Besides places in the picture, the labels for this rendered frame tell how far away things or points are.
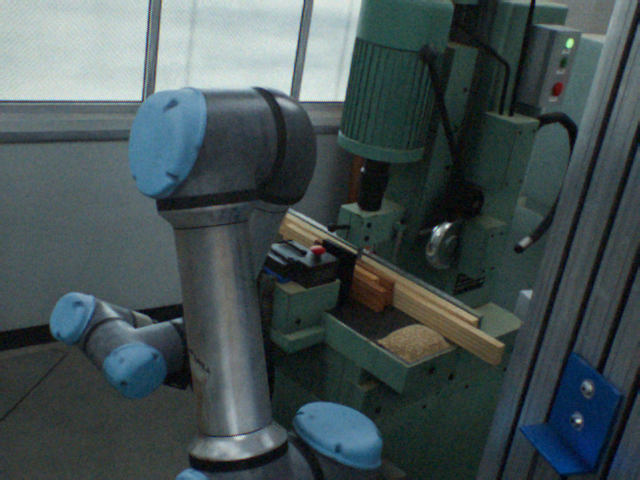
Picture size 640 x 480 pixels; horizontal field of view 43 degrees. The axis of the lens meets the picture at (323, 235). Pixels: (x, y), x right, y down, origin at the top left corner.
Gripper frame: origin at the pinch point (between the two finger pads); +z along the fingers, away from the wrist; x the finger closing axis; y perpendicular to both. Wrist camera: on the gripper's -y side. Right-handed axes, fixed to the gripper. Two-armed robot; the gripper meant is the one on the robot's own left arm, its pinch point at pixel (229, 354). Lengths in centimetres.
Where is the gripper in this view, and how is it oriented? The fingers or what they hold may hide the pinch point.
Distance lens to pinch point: 145.4
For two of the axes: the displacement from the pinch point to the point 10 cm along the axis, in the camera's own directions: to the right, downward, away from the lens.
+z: 5.6, 3.3, 7.6
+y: -5.3, 8.5, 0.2
